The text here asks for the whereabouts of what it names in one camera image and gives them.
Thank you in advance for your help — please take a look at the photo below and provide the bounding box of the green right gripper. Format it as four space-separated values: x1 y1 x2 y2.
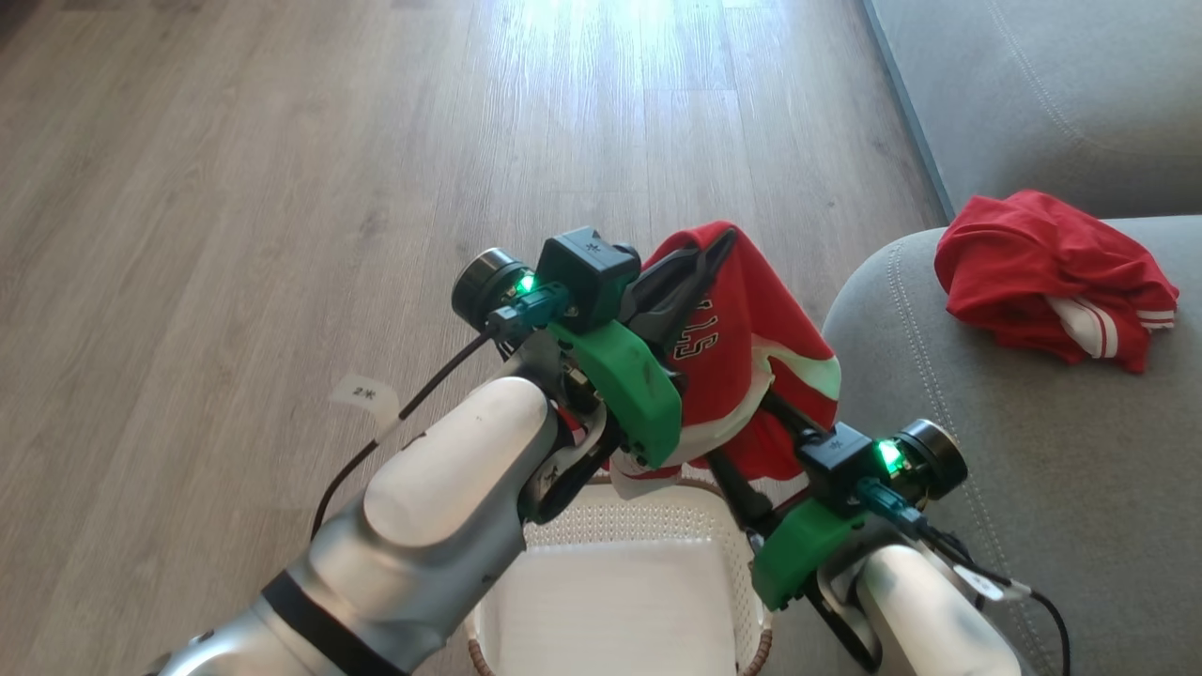
706 396 879 609

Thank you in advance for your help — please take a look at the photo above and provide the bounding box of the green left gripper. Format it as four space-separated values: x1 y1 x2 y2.
549 230 738 469

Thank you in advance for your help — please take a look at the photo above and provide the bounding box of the red numbered sports jersey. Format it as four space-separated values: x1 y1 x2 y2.
609 221 842 499

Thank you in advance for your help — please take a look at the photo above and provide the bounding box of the red jersey with lettering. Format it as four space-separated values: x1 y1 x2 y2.
934 189 1180 375

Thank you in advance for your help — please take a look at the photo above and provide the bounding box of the grey sofa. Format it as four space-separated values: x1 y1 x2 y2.
822 214 1202 676

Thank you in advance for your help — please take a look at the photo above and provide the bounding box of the white plastic laundry basket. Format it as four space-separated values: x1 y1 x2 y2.
467 474 774 676

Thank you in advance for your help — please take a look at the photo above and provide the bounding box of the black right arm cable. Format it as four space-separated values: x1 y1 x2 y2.
856 479 1072 676

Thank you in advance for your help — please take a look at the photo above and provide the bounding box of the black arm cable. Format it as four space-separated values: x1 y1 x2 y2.
312 286 572 541
856 479 1072 676

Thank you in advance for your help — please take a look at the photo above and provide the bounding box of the white cable label tag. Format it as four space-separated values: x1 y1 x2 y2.
329 373 402 440
952 563 1032 604

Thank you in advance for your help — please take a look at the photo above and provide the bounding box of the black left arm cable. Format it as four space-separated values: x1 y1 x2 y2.
312 286 572 541

